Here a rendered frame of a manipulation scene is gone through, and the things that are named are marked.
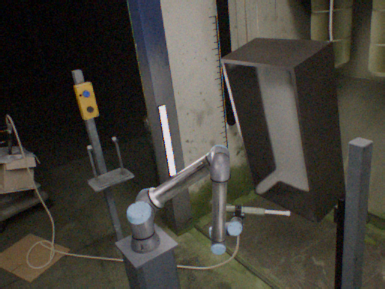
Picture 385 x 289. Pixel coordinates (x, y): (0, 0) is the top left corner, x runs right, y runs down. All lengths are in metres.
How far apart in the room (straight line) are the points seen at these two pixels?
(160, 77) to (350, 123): 1.84
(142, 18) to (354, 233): 2.05
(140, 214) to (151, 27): 1.36
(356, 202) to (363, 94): 2.58
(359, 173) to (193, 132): 2.12
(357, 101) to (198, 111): 1.51
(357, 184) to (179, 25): 2.06
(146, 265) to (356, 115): 2.37
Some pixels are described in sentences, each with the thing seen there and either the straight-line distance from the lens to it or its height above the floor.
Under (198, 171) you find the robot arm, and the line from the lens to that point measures 2.27.
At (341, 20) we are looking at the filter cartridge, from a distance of 3.54.
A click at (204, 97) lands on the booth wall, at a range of 3.17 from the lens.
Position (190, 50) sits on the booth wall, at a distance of 3.03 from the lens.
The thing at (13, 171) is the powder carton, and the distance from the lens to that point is 4.23.
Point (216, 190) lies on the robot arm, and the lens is 2.19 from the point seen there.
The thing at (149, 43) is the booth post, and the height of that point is 1.75.
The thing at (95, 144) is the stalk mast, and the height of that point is 1.06.
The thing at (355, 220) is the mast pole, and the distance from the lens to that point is 1.33.
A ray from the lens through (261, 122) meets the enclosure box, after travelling 2.95.
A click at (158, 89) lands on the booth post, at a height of 1.40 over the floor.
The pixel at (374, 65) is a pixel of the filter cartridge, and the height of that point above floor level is 1.33.
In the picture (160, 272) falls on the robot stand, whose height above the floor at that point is 0.50.
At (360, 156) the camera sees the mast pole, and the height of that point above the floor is 1.61.
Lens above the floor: 2.14
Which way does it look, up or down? 25 degrees down
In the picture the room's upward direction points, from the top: 8 degrees counter-clockwise
